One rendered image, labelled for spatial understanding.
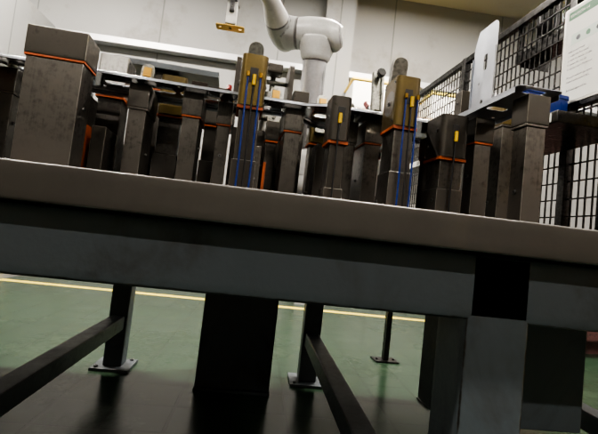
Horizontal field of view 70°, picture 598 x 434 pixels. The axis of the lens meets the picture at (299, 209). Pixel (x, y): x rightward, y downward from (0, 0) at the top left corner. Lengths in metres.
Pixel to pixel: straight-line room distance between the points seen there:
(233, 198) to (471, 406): 0.36
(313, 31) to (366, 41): 3.05
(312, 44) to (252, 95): 0.93
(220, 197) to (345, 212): 0.13
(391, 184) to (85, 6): 4.51
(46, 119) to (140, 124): 0.22
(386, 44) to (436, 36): 0.56
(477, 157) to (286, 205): 0.73
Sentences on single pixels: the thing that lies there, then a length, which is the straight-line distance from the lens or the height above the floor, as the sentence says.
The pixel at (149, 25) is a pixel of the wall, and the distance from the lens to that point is 4.94.
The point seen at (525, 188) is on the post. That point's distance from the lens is 0.95.
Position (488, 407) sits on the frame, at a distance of 0.59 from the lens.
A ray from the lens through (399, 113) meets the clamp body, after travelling 1.01.
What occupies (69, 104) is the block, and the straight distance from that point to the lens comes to 1.03.
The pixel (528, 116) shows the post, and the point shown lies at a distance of 0.97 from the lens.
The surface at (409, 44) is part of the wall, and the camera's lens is 5.04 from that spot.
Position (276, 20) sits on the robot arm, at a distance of 1.86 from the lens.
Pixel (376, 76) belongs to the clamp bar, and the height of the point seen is 1.20.
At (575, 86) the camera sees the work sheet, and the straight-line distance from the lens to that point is 1.56.
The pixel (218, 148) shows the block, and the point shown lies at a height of 0.86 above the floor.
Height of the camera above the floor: 0.65
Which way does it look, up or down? 4 degrees up
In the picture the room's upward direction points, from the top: 6 degrees clockwise
